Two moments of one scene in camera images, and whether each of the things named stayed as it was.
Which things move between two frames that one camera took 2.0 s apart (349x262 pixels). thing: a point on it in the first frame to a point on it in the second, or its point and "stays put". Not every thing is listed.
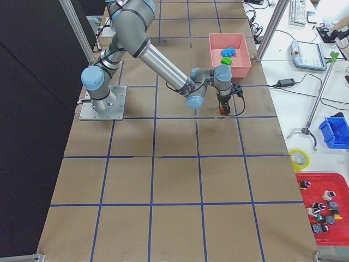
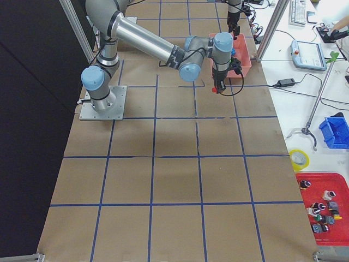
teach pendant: x=307 y=55 stays put
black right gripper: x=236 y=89 to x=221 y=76
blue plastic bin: x=335 y=130 stays put
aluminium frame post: x=281 y=8 stays put
